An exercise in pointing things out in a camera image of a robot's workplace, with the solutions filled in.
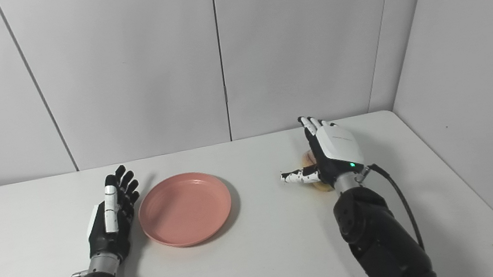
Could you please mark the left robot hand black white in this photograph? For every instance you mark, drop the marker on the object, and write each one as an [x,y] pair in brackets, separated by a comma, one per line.
[111,217]

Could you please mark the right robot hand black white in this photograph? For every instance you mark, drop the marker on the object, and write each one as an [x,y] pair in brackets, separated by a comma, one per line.
[334,152]

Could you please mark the golden bread roll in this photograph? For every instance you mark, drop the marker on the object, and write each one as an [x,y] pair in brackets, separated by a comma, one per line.
[317,184]

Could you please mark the pink round plate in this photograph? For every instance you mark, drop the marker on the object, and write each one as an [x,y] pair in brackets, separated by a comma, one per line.
[185,209]

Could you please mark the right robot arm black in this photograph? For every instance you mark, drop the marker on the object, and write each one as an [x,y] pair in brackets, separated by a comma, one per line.
[378,236]

